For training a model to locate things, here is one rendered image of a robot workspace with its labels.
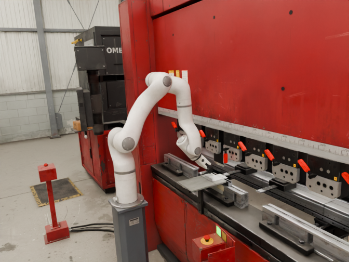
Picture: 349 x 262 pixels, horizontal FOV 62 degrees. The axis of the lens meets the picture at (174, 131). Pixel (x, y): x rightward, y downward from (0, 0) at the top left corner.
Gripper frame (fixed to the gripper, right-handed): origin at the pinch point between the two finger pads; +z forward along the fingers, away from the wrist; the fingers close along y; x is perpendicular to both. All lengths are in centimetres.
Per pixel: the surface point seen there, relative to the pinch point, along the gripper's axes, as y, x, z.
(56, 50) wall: 716, -85, -93
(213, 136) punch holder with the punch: 1.4, -17.7, -13.9
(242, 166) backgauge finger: 0.2, -19.8, 20.7
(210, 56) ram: 3, -50, -53
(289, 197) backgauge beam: -38, -16, 31
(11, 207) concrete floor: 277, 170, -4
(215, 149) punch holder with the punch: -1.1, -11.9, -7.5
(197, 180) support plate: 3.0, 10.0, 0.2
